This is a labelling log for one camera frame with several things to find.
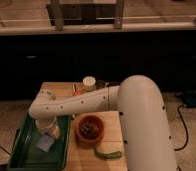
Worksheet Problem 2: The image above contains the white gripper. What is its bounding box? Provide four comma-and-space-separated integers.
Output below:
35, 118, 60, 139

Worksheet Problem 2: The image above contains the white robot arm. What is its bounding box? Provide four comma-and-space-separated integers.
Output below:
29, 75, 178, 171

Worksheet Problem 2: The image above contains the green plastic tray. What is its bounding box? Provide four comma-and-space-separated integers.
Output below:
7, 114, 71, 171

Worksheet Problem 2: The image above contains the orange bowl with dark contents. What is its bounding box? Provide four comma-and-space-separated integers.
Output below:
75, 115, 105, 145

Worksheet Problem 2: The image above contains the green chili pepper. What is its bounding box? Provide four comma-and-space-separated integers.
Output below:
94, 149, 122, 159

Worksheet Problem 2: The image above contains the black power adapter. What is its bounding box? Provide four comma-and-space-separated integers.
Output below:
181, 93, 196, 108

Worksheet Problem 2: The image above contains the wooden chair frame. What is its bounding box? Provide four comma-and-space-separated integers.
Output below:
45, 0, 125, 32

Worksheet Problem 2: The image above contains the black floor cable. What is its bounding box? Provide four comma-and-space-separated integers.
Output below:
173, 104, 190, 152

